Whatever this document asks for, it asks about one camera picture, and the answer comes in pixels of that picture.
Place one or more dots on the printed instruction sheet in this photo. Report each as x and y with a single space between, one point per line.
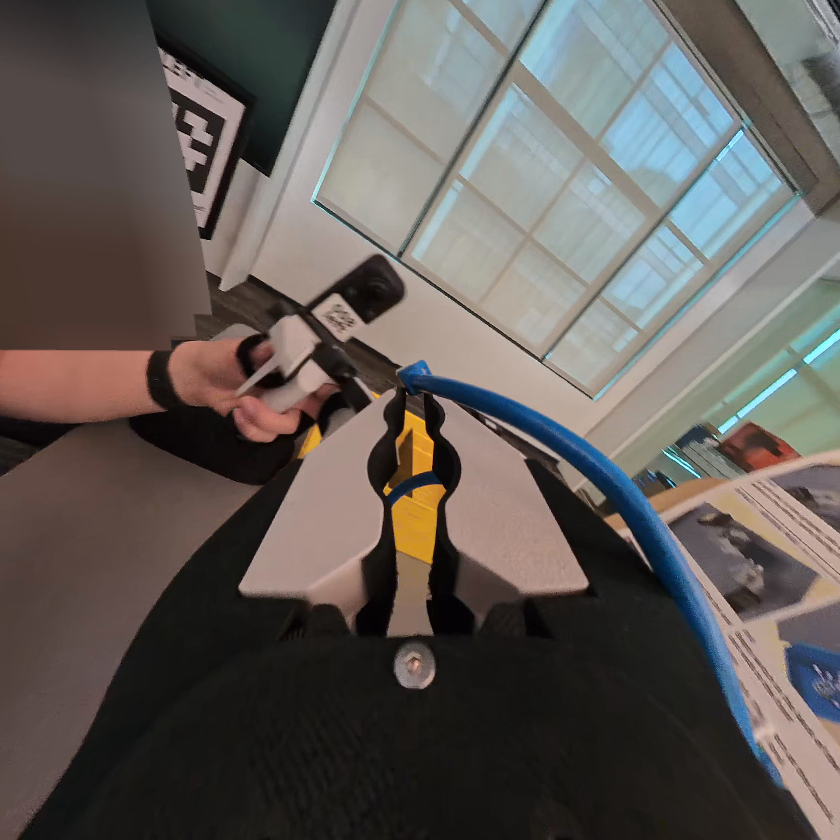
774 525

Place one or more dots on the person's left hand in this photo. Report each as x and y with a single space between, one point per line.
203 374

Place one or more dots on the wooden board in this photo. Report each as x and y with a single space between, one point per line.
676 495

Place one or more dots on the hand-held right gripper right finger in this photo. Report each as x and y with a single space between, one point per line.
512 544

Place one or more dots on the black wristband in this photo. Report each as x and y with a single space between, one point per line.
161 380

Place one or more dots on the yellow plastic bin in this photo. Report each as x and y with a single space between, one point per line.
417 525

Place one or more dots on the large gridded window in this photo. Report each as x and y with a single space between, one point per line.
525 197

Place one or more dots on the large dark wall screen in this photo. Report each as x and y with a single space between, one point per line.
275 65

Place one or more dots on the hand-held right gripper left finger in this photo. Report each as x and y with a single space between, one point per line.
315 525

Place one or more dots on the framed marker sign on stand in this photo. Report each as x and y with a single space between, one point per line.
197 131

